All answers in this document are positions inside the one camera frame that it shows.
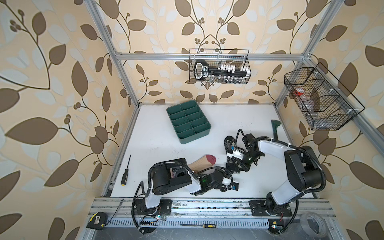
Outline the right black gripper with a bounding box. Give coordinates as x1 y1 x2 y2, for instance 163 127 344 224
233 150 261 172

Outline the black argyle sock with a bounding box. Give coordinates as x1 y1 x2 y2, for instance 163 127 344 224
224 136 235 170

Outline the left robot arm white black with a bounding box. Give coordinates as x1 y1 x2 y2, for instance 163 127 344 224
131 156 239 219

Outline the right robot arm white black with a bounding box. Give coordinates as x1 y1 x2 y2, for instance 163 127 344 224
224 134 326 217

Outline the clear tape roll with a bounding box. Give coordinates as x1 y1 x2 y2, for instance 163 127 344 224
300 212 328 238

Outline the beige maroon striped sock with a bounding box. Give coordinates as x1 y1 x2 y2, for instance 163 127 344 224
188 155 217 173

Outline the green compartment tray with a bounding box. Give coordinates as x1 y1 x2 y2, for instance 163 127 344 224
166 100 212 145

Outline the red capped jar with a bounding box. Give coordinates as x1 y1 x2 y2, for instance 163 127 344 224
293 88 305 97

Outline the black yellow screwdriver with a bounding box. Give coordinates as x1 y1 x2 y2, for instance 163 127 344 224
121 155 132 186

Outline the black socket set holder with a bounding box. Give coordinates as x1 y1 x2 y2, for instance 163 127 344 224
191 60 252 80

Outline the black yellow tape measure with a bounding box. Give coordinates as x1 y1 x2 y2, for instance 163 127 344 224
87 212 108 231

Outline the green handled tool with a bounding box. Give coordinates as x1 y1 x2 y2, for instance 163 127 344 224
271 120 281 140

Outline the yellow black handled knife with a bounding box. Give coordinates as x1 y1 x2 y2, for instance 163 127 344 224
180 224 217 229

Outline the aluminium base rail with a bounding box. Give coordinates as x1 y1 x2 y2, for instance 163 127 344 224
88 198 338 230

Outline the right wall wire basket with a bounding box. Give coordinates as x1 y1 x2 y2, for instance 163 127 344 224
284 63 366 131

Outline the wall wire basket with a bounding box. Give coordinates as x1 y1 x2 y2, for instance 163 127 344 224
284 63 366 131
189 48 252 85

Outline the back wall wire basket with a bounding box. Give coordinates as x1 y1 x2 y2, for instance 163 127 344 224
189 48 252 85

